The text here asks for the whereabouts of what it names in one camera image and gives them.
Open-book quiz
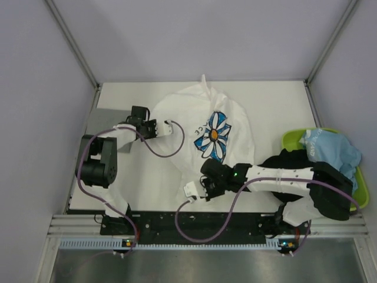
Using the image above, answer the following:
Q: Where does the white daisy print t shirt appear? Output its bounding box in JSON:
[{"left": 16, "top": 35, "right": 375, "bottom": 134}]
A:
[{"left": 151, "top": 76, "right": 255, "bottom": 203}]

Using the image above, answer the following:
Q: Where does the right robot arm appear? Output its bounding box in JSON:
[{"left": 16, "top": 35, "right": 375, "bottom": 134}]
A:
[{"left": 200, "top": 159, "right": 355, "bottom": 233}]

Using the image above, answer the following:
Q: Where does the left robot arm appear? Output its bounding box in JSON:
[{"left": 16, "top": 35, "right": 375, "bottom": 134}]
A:
[{"left": 75, "top": 106, "right": 158, "bottom": 234}]

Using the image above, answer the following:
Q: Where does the folded grey t shirt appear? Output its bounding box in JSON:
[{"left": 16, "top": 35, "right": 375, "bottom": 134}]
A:
[{"left": 84, "top": 108, "right": 135, "bottom": 154}]

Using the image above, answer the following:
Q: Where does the black t shirt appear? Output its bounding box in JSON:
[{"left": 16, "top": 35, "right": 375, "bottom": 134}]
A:
[{"left": 259, "top": 149, "right": 315, "bottom": 203}]

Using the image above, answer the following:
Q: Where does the green plastic basket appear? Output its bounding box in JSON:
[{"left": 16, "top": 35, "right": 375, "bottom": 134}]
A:
[{"left": 281, "top": 128, "right": 369, "bottom": 208}]

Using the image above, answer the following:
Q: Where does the light blue t shirt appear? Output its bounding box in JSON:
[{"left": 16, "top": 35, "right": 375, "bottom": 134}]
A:
[{"left": 299, "top": 128, "right": 362, "bottom": 194}]

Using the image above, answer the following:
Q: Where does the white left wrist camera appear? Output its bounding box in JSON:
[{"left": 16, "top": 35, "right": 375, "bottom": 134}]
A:
[{"left": 156, "top": 120, "right": 174, "bottom": 137}]

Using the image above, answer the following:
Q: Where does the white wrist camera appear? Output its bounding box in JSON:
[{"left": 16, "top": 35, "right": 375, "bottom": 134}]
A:
[
  {"left": 156, "top": 120, "right": 174, "bottom": 137},
  {"left": 183, "top": 181, "right": 207, "bottom": 203}
]

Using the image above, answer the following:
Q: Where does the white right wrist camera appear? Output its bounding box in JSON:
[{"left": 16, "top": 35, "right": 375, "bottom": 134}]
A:
[{"left": 183, "top": 181, "right": 207, "bottom": 203}]

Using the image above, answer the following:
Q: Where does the left aluminium corner post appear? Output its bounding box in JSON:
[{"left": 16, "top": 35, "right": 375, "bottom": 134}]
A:
[{"left": 44, "top": 0, "right": 101, "bottom": 89}]

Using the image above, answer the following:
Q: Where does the aluminium corner post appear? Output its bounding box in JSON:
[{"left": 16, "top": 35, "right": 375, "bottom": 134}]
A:
[
  {"left": 305, "top": 0, "right": 361, "bottom": 85},
  {"left": 44, "top": 0, "right": 101, "bottom": 89}
]

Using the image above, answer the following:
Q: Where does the aluminium front frame rail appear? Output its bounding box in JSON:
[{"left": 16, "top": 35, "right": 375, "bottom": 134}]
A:
[{"left": 48, "top": 212, "right": 368, "bottom": 238}]

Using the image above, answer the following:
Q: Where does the grey slotted cable duct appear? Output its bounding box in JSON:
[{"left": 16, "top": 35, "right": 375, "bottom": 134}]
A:
[{"left": 59, "top": 238, "right": 294, "bottom": 251}]

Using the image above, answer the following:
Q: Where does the right aluminium corner post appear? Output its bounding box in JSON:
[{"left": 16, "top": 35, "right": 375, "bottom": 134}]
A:
[{"left": 305, "top": 0, "right": 361, "bottom": 85}]

